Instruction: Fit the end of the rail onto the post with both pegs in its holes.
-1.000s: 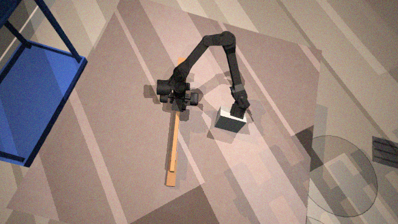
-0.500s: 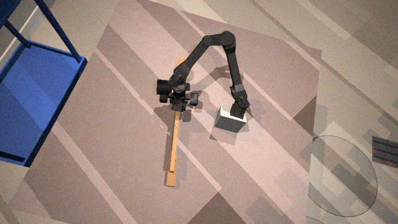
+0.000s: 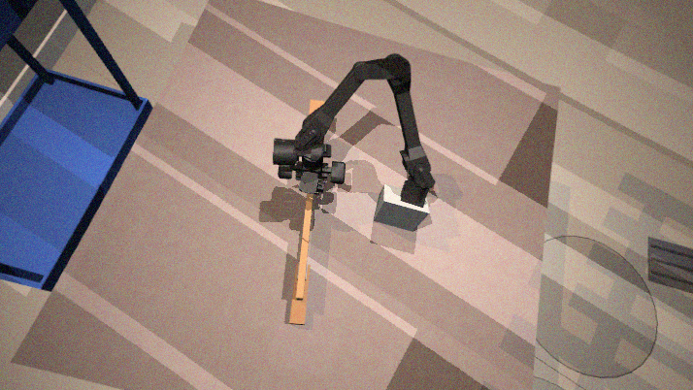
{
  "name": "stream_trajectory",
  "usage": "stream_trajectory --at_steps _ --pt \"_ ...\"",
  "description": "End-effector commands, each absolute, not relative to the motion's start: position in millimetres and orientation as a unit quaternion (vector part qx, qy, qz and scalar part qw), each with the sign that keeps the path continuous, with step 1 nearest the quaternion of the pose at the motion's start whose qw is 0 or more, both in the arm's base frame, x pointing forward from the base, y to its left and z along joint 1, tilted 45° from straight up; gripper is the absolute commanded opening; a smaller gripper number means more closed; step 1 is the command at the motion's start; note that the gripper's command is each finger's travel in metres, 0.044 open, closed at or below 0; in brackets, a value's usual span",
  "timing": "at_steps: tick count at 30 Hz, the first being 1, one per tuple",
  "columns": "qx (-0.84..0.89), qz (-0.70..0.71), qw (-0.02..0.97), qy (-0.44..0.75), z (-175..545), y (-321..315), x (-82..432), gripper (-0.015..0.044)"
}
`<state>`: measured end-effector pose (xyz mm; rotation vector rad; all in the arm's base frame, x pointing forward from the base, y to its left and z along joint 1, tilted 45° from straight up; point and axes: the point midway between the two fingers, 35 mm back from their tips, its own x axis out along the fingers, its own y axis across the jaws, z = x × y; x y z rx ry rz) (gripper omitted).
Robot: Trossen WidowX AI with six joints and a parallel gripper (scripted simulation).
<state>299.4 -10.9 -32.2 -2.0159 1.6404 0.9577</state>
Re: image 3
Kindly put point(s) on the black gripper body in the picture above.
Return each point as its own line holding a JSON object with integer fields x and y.
{"x": 337, "y": 172}

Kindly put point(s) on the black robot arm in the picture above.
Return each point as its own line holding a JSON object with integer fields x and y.
{"x": 397, "y": 70}

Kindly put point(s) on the brown wooden post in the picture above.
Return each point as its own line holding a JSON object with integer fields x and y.
{"x": 298, "y": 309}

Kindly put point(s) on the long tan wooden rail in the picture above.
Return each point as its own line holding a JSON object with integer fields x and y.
{"x": 304, "y": 248}

